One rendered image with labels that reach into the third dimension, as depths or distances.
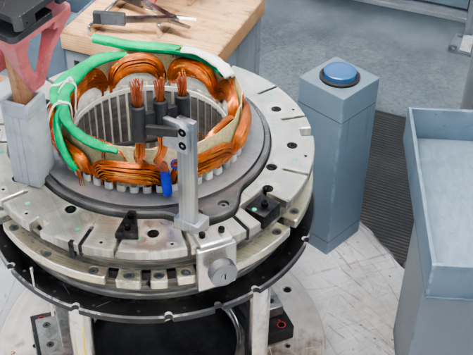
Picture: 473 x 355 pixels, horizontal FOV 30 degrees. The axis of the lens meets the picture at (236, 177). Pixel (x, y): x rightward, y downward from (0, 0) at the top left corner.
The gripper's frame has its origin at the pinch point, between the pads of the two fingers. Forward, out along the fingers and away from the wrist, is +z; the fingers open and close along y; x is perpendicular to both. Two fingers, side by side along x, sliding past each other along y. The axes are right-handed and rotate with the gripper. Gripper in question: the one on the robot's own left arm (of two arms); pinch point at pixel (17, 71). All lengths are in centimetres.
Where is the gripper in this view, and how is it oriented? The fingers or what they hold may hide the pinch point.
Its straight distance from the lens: 77.8
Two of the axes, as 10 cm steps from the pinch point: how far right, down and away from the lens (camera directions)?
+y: 8.3, 3.9, -3.9
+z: 0.0, 7.1, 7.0
